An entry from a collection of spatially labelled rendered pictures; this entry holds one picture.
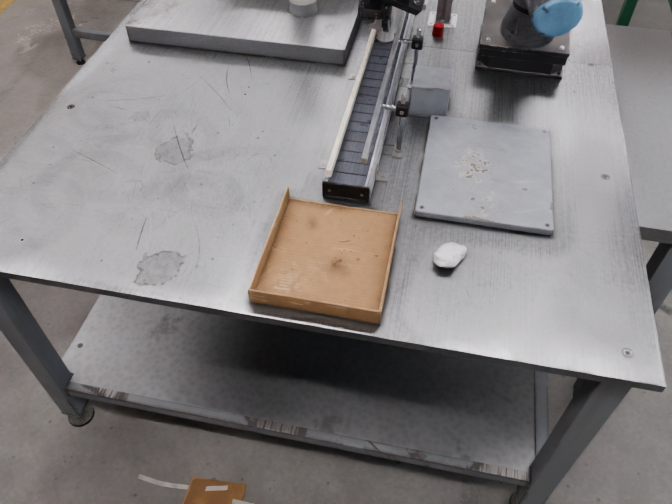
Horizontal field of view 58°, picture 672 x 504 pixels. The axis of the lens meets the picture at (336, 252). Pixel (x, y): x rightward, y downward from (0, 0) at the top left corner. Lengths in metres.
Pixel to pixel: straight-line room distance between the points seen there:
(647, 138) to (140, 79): 1.37
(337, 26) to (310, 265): 0.89
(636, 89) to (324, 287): 1.10
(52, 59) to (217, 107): 2.18
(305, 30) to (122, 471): 1.42
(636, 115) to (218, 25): 1.20
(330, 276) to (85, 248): 0.53
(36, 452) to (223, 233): 1.08
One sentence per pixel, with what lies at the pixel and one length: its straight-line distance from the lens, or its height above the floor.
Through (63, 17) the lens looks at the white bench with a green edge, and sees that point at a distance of 3.55.
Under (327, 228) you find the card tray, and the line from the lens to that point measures 1.32.
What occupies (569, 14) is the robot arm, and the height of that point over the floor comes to 1.08.
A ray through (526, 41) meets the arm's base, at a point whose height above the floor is 0.93.
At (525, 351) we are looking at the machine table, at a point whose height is 0.83.
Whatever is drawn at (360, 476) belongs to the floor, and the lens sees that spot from 1.92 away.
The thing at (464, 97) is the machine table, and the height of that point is 0.83.
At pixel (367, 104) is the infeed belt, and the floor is 0.88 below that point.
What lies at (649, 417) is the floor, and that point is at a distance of 2.23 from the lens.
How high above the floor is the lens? 1.80
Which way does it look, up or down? 49 degrees down
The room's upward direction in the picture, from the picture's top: straight up
